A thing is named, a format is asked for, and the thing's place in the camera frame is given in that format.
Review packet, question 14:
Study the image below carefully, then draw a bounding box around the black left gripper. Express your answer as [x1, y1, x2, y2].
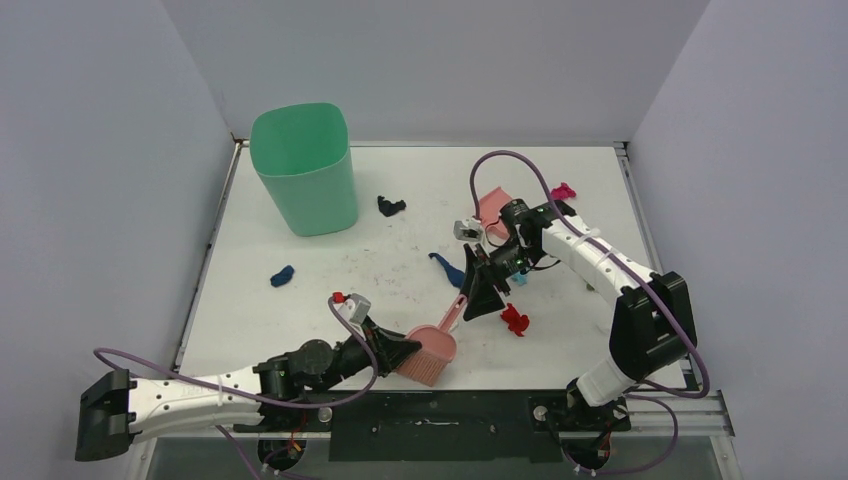
[313, 315, 421, 394]

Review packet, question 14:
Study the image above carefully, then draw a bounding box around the pink plastic hand brush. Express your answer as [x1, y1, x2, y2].
[396, 294, 467, 387]

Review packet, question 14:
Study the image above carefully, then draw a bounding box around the pink plastic dustpan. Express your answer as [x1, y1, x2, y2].
[479, 187, 513, 240]

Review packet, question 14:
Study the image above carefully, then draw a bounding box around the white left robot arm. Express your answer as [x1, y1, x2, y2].
[74, 321, 422, 462]

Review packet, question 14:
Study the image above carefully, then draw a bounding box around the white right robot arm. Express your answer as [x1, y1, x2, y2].
[460, 199, 697, 429]

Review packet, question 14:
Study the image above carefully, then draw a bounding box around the long dark blue paper scrap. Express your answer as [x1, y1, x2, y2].
[428, 252, 465, 289]

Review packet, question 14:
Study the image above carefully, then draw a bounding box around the light blue paper scrap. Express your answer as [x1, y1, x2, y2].
[511, 272, 527, 286]

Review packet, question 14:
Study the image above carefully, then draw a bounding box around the red paper scrap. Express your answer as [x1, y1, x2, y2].
[500, 303, 530, 337]

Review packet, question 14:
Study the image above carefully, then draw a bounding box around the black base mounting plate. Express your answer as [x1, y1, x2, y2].
[234, 390, 631, 463]

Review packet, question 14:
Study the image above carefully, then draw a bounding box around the black paper scrap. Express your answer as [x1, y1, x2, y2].
[377, 195, 407, 217]

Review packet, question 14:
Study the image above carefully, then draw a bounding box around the magenta paper scrap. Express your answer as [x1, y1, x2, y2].
[551, 182, 577, 201]

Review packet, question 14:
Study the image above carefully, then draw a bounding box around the small dark blue paper scrap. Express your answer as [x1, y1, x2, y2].
[269, 265, 295, 288]

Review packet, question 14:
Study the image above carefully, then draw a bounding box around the green plastic waste bin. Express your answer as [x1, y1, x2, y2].
[249, 102, 359, 237]

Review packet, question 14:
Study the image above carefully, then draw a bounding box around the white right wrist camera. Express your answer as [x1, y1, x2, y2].
[453, 218, 484, 243]

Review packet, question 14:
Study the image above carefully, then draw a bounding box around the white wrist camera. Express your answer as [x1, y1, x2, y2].
[331, 292, 371, 327]
[453, 218, 484, 243]

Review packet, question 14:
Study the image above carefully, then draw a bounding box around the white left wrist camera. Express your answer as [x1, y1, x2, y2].
[331, 292, 371, 327]

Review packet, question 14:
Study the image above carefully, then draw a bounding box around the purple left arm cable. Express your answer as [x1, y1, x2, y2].
[92, 298, 380, 410]

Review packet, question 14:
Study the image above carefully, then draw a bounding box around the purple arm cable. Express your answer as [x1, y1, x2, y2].
[469, 150, 711, 400]
[92, 298, 380, 410]

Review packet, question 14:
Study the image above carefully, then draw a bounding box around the aluminium frame rail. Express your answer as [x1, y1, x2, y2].
[159, 390, 731, 438]

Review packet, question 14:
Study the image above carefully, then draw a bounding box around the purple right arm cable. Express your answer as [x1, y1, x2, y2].
[469, 150, 711, 400]

